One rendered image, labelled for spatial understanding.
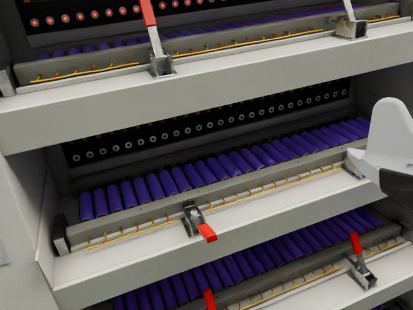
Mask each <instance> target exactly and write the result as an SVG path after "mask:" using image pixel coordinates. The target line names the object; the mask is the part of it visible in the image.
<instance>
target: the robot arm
mask: <svg viewBox="0 0 413 310"><path fill-rule="evenodd" d="M347 155H348V158H349V159H350V161H351V162H352V164H353V165H354V166H355V167H356V168H357V169H358V170H359V171H360V172H361V173H362V174H363V175H364V176H365V177H366V178H367V179H368V180H370V181H371V182H373V183H374V184H376V185H377V186H379V187H380V189H381V191H382V192H383V193H385V194H386V195H388V196H390V197H391V198H393V199H394V200H396V201H398V202H400V203H401V204H403V205H405V206H406V207H408V208H410V209H411V210H413V119H412V117H411V115H410V114H409V112H408V110H407V108H406V106H405V105H404V103H403V102H402V101H401V100H399V99H397V98H390V97H387V98H383V99H381V100H379V101H378V102H377V103H376V104H375V106H374V108H373V110H372V117H371V123H370V128H369V135H368V142H367V146H366V150H364V149H357V148H347Z"/></svg>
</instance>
